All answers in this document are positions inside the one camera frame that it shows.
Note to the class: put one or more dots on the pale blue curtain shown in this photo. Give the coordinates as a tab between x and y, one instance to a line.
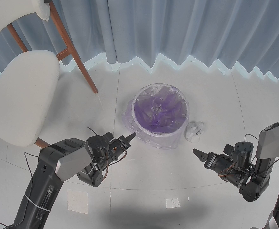
177	20

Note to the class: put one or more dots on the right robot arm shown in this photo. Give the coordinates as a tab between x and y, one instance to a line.
273	142

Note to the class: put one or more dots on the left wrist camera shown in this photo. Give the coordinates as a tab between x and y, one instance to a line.
108	137

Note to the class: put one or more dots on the crumpled white paper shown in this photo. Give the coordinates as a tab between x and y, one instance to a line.
195	131

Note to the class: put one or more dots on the white trash bin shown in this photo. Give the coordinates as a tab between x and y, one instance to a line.
168	141

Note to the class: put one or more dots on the purple plastic bag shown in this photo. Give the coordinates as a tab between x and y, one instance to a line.
158	111

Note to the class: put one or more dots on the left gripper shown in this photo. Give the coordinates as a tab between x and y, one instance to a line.
120	144

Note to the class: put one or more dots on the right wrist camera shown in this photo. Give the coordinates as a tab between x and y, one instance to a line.
228	149

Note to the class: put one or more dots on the white cushioned wooden chair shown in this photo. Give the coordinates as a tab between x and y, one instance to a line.
22	92

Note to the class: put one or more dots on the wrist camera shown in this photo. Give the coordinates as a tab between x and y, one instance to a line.
108	137
228	149

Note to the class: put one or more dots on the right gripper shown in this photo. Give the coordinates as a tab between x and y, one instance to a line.
219	163

